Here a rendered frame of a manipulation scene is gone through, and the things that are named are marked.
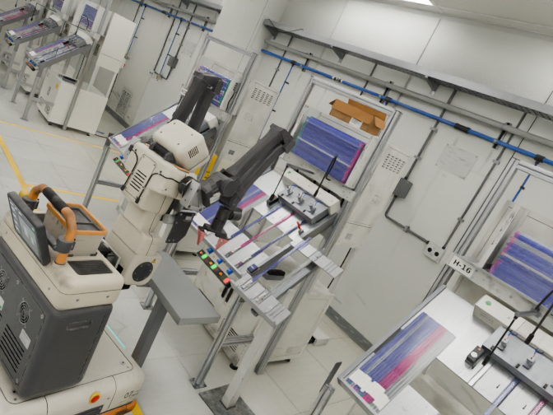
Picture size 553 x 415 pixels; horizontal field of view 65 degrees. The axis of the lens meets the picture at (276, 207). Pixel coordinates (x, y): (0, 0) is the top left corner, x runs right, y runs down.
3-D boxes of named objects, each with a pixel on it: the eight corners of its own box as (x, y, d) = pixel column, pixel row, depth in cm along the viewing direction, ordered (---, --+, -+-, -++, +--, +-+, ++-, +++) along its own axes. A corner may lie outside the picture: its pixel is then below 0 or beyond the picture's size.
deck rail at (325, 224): (244, 285, 240) (242, 277, 236) (242, 282, 242) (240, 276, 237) (338, 221, 267) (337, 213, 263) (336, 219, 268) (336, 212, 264)
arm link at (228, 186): (275, 115, 199) (290, 123, 193) (281, 137, 209) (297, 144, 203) (205, 179, 184) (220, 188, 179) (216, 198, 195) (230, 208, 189)
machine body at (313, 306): (231, 375, 275) (273, 293, 261) (181, 307, 321) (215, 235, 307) (296, 363, 322) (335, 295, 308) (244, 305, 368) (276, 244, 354)
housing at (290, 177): (332, 223, 267) (330, 207, 258) (283, 188, 299) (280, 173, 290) (341, 216, 270) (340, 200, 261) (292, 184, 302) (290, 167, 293)
